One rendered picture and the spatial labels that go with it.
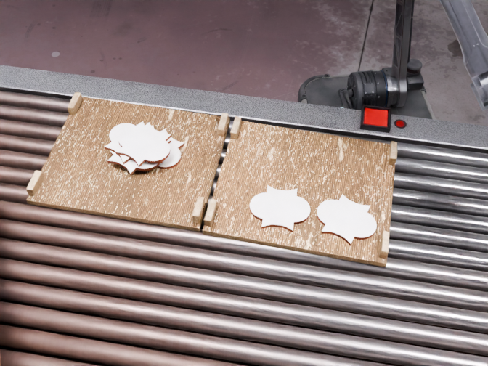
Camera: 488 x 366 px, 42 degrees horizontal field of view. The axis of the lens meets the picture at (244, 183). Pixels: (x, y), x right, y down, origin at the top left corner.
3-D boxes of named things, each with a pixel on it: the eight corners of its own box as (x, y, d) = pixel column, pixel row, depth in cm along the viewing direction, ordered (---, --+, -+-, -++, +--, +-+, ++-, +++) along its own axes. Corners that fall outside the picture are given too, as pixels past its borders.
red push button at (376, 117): (364, 111, 170) (364, 107, 169) (387, 114, 169) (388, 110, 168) (362, 127, 166) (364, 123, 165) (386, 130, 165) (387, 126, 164)
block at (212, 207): (210, 205, 148) (209, 197, 146) (218, 206, 147) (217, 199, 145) (203, 226, 144) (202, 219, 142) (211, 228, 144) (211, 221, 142)
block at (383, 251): (380, 235, 143) (382, 229, 141) (388, 237, 143) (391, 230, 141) (377, 258, 139) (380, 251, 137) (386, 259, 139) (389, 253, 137)
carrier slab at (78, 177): (78, 99, 171) (78, 95, 169) (230, 121, 166) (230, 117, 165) (27, 204, 149) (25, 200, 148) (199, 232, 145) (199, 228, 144)
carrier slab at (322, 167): (235, 123, 166) (235, 119, 165) (396, 149, 161) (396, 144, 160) (202, 234, 145) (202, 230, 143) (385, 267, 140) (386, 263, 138)
